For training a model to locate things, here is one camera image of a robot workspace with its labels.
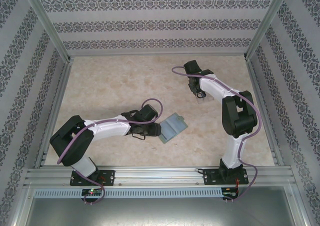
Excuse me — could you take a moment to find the left controller board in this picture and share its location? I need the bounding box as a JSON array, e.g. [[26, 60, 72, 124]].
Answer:
[[81, 188, 102, 197]]

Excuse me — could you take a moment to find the controller board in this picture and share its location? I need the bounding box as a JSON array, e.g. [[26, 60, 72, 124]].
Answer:
[[81, 188, 102, 197], [222, 187, 238, 198]]

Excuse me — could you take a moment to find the grey metal panel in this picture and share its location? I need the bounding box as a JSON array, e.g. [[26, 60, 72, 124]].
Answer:
[[24, 197, 306, 226]]

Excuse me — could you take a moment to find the green card holder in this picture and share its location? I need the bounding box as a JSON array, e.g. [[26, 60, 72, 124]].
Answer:
[[157, 112, 188, 145]]

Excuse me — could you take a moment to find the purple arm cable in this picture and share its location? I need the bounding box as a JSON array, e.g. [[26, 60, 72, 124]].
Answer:
[[171, 65, 262, 203], [56, 98, 165, 205]]

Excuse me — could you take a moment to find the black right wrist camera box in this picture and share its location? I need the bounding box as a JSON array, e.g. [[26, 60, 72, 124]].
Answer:
[[183, 60, 201, 75]]

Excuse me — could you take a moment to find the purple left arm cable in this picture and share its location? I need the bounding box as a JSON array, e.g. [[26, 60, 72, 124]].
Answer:
[[56, 98, 165, 205]]

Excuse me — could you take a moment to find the aluminium side rail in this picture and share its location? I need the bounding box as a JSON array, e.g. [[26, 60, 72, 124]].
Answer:
[[34, 57, 75, 169], [246, 57, 285, 166]]

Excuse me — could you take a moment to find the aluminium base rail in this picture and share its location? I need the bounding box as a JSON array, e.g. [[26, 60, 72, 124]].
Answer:
[[23, 164, 296, 187]]

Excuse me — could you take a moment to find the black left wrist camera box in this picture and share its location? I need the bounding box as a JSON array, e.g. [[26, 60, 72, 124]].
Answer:
[[138, 104, 159, 122]]

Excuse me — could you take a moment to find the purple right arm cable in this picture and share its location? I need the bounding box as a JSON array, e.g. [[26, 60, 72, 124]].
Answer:
[[171, 65, 262, 203]]

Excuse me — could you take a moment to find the right controller board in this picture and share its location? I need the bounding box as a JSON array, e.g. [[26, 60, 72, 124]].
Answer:
[[222, 187, 238, 198]]

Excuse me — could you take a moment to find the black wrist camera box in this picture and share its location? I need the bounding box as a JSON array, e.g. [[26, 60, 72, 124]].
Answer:
[[138, 104, 159, 122], [183, 60, 201, 75]]

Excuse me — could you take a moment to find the aluminium frame post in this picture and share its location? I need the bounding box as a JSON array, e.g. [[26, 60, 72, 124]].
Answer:
[[244, 0, 293, 60], [21, 0, 74, 62]]

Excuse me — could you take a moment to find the grey slotted cable duct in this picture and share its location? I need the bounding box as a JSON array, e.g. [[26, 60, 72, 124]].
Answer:
[[33, 187, 223, 199]]

